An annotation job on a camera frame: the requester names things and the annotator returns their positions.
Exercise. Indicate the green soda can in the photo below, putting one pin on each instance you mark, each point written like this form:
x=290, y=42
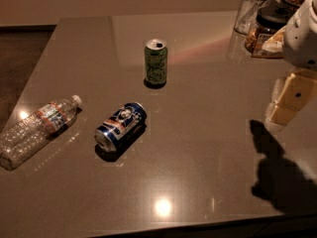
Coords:
x=155, y=63

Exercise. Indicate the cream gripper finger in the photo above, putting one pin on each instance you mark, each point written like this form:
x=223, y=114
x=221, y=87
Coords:
x=301, y=87
x=278, y=90

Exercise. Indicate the black lidded snack jar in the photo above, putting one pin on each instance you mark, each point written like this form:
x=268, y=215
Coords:
x=268, y=21

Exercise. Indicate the blue pepsi can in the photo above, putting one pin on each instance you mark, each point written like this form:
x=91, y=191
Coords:
x=115, y=131

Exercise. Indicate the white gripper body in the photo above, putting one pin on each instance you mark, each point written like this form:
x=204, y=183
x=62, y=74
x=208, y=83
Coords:
x=301, y=42

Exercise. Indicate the clear plastic water bottle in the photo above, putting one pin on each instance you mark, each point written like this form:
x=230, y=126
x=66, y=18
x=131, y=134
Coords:
x=20, y=142

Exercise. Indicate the clear glass cup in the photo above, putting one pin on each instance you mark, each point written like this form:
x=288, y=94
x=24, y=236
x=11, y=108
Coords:
x=247, y=11

